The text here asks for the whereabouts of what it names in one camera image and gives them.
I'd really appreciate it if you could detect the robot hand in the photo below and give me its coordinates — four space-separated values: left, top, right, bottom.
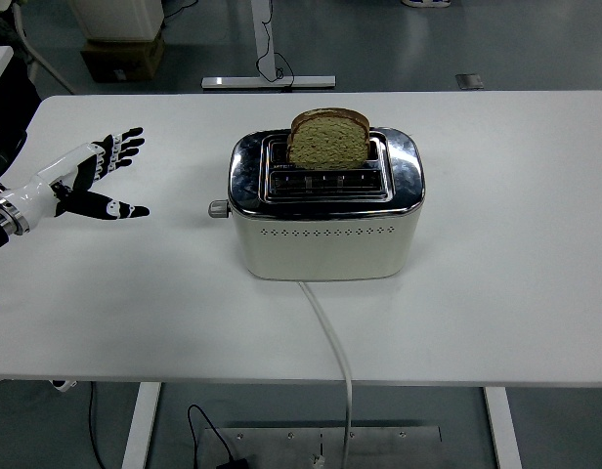
0 126 151 234

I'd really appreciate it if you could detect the white and chrome toaster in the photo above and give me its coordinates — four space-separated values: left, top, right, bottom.
207 127 428 281

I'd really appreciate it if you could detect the white slanted tube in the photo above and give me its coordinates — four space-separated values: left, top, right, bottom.
12 0 78 96

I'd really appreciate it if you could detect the brown cardboard box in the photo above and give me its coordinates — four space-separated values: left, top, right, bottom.
79 29 168 83

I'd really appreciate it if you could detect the white table stand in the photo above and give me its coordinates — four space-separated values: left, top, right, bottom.
201 0 337 91

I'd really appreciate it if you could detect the white table leg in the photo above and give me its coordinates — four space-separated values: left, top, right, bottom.
482 386 525 469
120 382 163 469

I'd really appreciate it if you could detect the brown bread slice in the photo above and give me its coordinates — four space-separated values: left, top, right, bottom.
286 107 371 171

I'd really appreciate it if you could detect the grey metal plate with screws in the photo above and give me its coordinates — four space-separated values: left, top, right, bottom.
202 426 444 469

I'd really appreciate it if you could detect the thin black hanging cable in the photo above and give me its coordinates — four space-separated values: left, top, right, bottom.
88 381 109 469

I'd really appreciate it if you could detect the black cable on stand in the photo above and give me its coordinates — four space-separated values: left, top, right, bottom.
255 0 296 94

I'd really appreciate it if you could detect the black cable with adapter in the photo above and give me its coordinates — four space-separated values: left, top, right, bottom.
186 403 251 469

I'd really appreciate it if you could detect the white power cord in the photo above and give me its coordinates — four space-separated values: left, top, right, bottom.
297 278 356 465

